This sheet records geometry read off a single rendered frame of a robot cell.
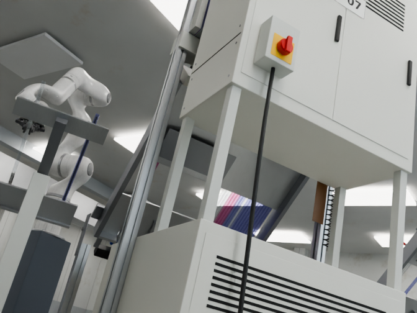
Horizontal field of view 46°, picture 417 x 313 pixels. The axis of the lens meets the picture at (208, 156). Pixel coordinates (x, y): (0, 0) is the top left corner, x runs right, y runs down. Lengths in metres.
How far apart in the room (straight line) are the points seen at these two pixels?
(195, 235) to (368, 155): 0.68
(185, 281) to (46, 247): 1.31
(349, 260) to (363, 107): 10.66
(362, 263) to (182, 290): 11.03
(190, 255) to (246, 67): 0.53
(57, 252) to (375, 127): 1.52
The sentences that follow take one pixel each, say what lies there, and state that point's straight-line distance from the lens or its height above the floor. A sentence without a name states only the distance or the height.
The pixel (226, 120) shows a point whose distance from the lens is 1.27.
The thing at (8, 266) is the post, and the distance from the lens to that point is 1.81.
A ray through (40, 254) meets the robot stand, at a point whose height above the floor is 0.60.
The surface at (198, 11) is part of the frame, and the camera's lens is 1.84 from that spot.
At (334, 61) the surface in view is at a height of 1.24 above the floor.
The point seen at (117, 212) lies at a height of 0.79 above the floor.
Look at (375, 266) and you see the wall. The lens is 11.97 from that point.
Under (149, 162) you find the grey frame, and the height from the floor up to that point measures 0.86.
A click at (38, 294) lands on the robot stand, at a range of 2.36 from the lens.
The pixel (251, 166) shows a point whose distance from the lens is 2.00.
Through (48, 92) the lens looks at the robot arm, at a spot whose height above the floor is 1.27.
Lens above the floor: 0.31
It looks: 23 degrees up
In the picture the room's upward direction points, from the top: 13 degrees clockwise
